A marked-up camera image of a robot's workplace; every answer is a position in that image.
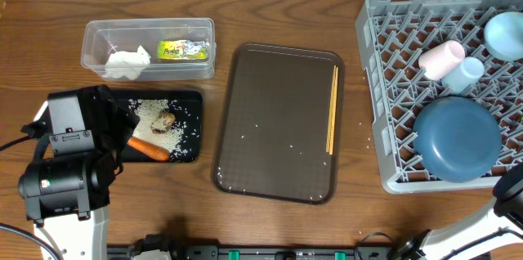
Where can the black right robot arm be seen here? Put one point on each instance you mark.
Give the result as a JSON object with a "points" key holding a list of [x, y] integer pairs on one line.
{"points": [[495, 225]]}

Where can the black waste tray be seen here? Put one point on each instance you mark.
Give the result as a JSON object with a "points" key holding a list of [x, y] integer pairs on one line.
{"points": [[188, 129]]}

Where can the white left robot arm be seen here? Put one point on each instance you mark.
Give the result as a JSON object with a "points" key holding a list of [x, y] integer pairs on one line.
{"points": [[81, 135]]}

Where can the white tissue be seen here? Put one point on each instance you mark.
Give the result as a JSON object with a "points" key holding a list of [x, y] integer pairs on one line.
{"points": [[127, 64]]}

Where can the light blue plastic cup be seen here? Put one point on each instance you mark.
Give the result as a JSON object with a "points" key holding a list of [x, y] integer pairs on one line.
{"points": [[468, 72]]}

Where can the orange carrot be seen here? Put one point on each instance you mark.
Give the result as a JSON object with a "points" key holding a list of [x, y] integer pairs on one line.
{"points": [[154, 152]]}

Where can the light blue rice bowl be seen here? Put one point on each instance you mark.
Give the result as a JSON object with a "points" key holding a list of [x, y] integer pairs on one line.
{"points": [[503, 36]]}

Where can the clear plastic bin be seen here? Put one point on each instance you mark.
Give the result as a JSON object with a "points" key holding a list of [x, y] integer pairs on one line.
{"points": [[105, 37]]}

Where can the brown food scrap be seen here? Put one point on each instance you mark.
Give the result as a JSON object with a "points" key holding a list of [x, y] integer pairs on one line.
{"points": [[163, 123]]}

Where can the blue plate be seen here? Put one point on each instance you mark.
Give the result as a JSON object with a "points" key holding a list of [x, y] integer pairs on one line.
{"points": [[458, 139]]}

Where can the grey dishwasher rack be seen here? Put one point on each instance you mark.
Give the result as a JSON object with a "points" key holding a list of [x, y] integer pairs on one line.
{"points": [[392, 35]]}

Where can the green snack wrapper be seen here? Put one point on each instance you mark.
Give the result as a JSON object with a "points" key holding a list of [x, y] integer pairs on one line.
{"points": [[182, 50]]}

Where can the wooden chopstick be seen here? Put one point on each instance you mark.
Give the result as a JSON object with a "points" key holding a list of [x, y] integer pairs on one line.
{"points": [[327, 145], [335, 109]]}

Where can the dark brown serving tray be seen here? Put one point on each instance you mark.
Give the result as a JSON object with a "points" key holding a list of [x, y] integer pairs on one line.
{"points": [[274, 129]]}

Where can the pile of white rice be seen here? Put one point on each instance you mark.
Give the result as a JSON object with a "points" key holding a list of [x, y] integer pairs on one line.
{"points": [[151, 121]]}

